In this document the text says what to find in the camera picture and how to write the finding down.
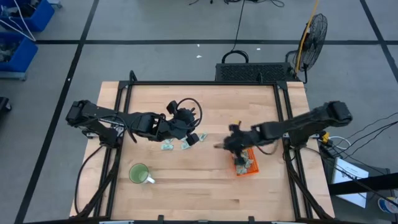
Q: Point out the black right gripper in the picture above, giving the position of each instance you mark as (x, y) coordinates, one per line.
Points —
(237, 138)

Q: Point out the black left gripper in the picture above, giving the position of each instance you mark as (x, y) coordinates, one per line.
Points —
(180, 124)

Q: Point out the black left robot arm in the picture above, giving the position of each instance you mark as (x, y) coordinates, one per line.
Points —
(99, 112)

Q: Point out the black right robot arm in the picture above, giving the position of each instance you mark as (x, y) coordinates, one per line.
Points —
(304, 121)

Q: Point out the orange plastic basket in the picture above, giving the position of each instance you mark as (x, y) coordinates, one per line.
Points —
(255, 169)

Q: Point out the green white mug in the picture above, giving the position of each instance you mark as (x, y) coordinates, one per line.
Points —
(139, 173)

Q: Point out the black computer case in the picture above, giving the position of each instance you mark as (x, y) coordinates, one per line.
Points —
(252, 72)

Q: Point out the yellow connector plug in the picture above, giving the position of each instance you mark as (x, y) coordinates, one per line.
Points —
(325, 137)

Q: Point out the white paper booklet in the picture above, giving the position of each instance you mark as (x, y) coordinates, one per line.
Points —
(348, 180)

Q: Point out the black floor fan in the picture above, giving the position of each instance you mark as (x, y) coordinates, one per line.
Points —
(311, 43)

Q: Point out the blue storage bin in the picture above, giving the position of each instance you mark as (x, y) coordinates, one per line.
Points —
(40, 18)
(26, 54)

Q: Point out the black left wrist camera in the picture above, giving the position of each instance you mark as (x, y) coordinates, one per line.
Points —
(172, 107)

